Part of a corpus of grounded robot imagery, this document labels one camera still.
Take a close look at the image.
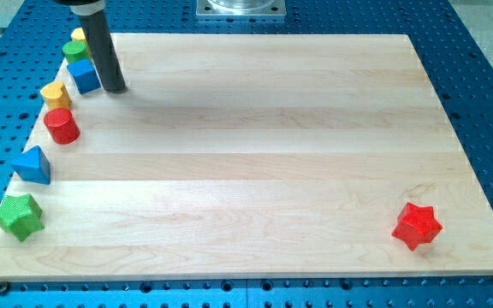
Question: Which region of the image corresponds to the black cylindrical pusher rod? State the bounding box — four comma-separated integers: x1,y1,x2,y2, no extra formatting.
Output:
79,10,127,93

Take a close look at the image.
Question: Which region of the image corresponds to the red cylinder block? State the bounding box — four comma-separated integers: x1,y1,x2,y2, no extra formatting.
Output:
44,108,80,145

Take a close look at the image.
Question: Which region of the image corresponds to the red star block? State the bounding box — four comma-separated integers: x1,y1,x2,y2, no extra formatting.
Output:
391,202,443,251

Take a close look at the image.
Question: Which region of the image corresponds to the green star block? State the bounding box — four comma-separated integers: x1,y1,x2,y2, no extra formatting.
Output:
0,193,45,242

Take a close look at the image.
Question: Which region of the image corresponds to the blue triangle block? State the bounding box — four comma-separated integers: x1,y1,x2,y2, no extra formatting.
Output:
11,145,51,185

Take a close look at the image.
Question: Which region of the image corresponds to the white rod collar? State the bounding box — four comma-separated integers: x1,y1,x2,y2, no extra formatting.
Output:
70,0,106,16

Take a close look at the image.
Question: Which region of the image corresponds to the yellow block at back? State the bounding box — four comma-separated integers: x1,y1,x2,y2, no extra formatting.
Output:
70,27,86,43

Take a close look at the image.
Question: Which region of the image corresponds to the green cylinder block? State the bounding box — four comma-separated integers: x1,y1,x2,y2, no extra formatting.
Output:
62,40,90,64

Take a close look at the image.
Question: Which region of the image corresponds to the blue cube block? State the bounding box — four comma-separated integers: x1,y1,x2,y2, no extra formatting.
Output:
67,59,101,95

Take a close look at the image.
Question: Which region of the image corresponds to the yellow heart block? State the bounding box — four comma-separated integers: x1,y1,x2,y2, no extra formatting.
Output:
40,80,71,110

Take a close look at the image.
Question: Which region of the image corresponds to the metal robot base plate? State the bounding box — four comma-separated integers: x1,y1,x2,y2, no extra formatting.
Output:
196,0,287,17

